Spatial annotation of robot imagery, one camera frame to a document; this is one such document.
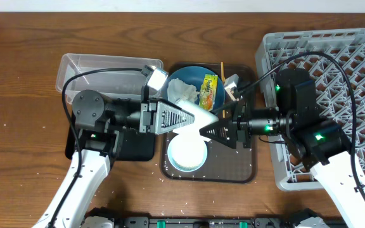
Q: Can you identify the wooden chopstick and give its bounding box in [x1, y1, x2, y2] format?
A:
[220, 61, 226, 118]

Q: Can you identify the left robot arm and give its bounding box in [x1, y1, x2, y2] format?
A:
[35, 90, 195, 227]

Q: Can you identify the brown serving tray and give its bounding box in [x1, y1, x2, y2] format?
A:
[160, 63, 257, 184]

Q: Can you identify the yellow green snack wrapper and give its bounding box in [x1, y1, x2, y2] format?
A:
[199, 74, 218, 111]

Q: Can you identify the light blue rice bowl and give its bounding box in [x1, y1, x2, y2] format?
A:
[167, 134, 208, 172]

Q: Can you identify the white cup green inside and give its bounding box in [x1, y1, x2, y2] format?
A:
[173, 99, 219, 134]

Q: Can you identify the black plastic tray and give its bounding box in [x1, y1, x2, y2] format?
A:
[65, 105, 155, 164]

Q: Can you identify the grey dishwasher rack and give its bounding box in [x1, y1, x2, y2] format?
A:
[255, 28, 365, 174]

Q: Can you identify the white tissue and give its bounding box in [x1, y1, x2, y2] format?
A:
[167, 79, 200, 103]

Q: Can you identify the blue plate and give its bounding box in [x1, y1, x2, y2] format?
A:
[162, 66, 225, 111]

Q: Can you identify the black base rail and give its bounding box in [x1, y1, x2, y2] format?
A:
[80, 207, 351, 228]

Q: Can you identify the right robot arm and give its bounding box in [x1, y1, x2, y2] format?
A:
[200, 68, 365, 227]

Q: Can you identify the clear plastic bin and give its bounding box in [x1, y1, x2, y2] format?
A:
[56, 53, 163, 104]

